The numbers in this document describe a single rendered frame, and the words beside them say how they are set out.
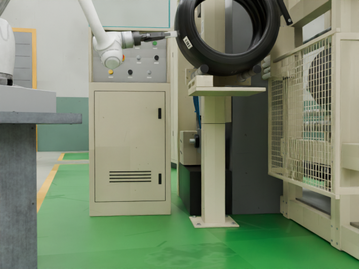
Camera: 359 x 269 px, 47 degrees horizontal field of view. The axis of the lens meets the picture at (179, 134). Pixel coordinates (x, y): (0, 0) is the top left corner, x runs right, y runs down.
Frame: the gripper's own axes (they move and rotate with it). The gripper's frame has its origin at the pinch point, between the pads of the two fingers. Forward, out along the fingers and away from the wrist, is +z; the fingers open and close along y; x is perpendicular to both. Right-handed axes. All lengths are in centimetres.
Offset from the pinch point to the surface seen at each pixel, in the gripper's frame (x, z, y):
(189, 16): -5.3, 9.9, -11.7
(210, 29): -6.0, 27.4, 25.7
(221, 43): 3.5, 33.0, 25.7
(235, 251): 113, 13, -29
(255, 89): 36, 39, -11
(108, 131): 46, -45, 58
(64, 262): 102, -65, -36
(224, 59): 18.6, 24.5, -11.5
